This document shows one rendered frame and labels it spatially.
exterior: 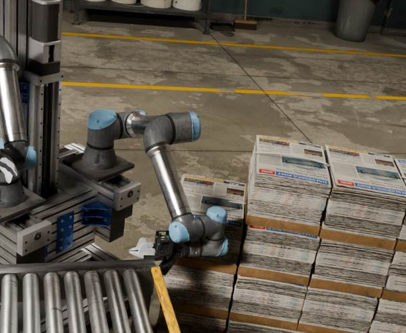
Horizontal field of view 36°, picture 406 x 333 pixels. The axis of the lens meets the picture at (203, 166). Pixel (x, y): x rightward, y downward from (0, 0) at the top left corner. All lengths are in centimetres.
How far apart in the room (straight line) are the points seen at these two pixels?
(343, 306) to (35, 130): 141
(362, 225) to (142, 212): 190
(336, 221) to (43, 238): 110
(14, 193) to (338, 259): 126
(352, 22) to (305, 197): 708
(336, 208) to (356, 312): 49
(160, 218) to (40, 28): 189
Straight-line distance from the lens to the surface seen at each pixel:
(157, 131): 226
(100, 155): 267
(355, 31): 933
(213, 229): 223
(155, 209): 403
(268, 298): 257
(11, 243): 240
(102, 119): 261
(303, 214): 239
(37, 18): 239
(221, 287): 255
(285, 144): 258
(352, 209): 238
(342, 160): 254
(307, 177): 234
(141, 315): 195
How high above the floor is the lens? 206
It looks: 26 degrees down
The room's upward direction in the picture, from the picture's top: 9 degrees clockwise
